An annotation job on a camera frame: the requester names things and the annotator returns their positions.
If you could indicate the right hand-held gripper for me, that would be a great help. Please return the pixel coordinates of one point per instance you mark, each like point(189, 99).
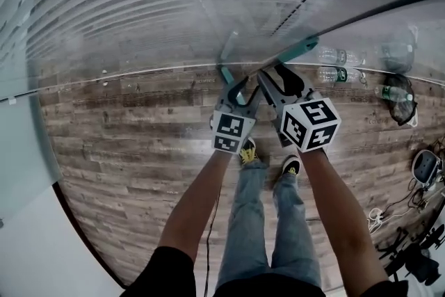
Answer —
point(313, 125)

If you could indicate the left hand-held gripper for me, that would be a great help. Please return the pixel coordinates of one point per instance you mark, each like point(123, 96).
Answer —
point(229, 130)

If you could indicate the teal black-bristled broom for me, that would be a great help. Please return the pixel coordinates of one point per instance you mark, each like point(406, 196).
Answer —
point(299, 49)

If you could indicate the person's left forearm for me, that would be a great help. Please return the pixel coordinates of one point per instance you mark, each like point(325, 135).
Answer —
point(194, 205)

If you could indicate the person's right forearm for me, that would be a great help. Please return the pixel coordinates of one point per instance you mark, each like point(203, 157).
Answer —
point(344, 212)

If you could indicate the clear bottle green label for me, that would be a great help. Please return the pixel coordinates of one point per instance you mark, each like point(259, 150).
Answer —
point(339, 74)

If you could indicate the person's left sneaker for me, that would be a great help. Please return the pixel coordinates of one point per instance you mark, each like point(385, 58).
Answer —
point(248, 151)

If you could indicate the person's sneaker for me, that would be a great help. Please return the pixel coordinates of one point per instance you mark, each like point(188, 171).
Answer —
point(291, 165)
point(248, 151)

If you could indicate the small metal clip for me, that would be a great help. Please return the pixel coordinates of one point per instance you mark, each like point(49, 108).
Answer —
point(363, 78)

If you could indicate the person's right sneaker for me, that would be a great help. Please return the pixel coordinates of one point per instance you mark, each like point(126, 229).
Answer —
point(291, 165)

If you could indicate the green plastic bottle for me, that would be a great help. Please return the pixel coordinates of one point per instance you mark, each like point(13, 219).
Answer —
point(394, 93)

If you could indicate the black bag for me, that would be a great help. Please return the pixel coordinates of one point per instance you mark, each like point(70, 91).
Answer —
point(400, 108)

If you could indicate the white item in bag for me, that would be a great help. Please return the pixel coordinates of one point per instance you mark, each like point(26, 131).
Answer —
point(414, 114)

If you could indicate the person's jeans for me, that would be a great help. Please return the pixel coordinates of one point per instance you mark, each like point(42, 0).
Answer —
point(285, 236)

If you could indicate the gray round device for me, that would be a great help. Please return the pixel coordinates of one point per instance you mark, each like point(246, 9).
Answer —
point(426, 167)

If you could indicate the person's black shirt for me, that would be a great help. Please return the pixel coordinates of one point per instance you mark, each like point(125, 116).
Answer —
point(160, 274)

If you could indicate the black office chair base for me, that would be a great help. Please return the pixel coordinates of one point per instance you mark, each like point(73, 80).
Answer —
point(413, 261)

